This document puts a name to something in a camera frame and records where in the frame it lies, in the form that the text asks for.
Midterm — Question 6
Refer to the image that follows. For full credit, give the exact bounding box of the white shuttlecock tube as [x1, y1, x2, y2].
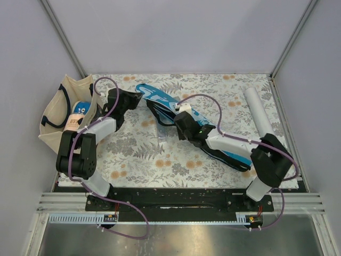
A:
[244, 87, 274, 137]

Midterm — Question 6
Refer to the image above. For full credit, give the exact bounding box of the blue badminton racket cover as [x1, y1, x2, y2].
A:
[135, 84, 251, 172]

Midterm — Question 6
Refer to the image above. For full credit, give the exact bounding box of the clear plastic grip box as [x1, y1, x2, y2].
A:
[156, 122, 167, 144]

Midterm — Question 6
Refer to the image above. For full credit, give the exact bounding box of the white slotted cable duct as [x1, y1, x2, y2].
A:
[48, 213, 260, 227]

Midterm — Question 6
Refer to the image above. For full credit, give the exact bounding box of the floral tablecloth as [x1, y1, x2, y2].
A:
[58, 73, 302, 189]

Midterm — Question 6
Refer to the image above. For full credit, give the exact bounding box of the blue can in bag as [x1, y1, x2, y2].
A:
[72, 101, 91, 115]

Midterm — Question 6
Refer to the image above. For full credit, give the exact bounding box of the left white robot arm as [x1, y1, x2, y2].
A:
[56, 89, 143, 211]

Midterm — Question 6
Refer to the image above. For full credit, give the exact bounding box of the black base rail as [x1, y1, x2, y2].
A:
[85, 188, 274, 220]

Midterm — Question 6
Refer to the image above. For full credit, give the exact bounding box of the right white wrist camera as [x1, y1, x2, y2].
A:
[175, 103, 192, 115]

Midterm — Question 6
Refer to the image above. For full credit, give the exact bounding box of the cream canvas tote bag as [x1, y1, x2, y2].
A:
[38, 75, 103, 153]

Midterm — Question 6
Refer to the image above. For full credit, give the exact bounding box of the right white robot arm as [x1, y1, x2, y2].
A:
[174, 112, 294, 211]

